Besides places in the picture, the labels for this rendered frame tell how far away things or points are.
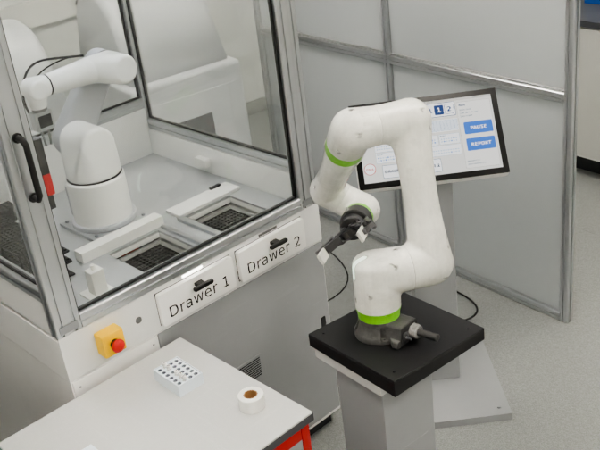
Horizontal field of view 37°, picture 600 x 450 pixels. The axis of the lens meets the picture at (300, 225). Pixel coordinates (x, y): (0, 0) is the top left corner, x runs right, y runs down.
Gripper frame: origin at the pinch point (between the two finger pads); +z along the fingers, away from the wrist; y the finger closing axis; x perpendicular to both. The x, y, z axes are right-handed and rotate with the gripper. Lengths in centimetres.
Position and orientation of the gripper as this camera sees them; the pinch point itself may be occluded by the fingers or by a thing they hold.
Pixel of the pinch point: (340, 247)
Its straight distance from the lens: 253.6
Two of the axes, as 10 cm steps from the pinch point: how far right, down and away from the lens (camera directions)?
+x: -5.6, -8.2, -1.4
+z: -2.4, 3.2, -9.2
